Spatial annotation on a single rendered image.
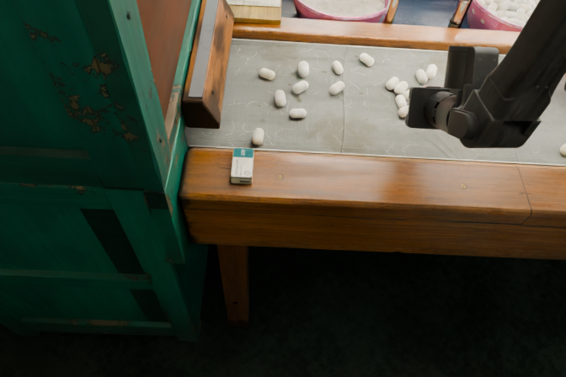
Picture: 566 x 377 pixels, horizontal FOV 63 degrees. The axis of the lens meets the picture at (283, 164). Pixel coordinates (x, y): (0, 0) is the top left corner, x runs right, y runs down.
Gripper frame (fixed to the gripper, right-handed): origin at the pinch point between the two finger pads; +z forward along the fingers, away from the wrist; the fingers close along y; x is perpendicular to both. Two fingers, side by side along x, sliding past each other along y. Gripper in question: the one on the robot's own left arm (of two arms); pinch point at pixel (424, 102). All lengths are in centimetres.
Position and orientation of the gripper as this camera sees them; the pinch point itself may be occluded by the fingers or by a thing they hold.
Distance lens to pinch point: 87.5
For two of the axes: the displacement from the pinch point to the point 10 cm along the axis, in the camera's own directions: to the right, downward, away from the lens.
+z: -0.1, -2.5, 9.7
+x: -0.6, 9.7, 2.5
